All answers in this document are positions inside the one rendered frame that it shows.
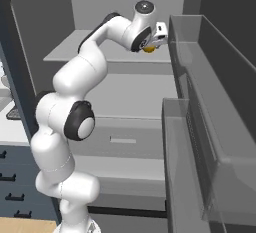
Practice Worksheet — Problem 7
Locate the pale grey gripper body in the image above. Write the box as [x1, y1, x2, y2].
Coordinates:
[150, 33, 169, 49]

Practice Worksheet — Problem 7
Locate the yellow lemon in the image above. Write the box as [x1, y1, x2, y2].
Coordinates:
[142, 44, 157, 54]

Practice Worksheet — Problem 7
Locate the grey fridge shelf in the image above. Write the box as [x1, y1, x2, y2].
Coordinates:
[42, 29, 173, 65]

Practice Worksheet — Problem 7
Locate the grey fridge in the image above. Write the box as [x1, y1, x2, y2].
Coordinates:
[5, 0, 205, 233]

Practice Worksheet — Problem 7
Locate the grey fridge door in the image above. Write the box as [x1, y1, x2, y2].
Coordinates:
[161, 0, 256, 233]

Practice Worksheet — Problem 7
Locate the clear fridge door bin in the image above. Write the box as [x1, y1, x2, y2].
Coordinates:
[161, 97, 228, 233]
[167, 14, 256, 227]

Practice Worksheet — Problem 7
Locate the grey fridge drawer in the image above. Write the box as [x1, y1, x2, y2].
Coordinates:
[68, 116, 167, 212]

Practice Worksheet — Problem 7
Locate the black flat grid object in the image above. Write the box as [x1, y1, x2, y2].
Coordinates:
[6, 106, 23, 121]

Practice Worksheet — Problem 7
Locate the dark blue drawer cabinet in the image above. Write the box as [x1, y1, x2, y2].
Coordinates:
[0, 144, 58, 221]

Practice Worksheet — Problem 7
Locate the pale fridge drawer handle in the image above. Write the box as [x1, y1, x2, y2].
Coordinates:
[109, 137, 138, 145]

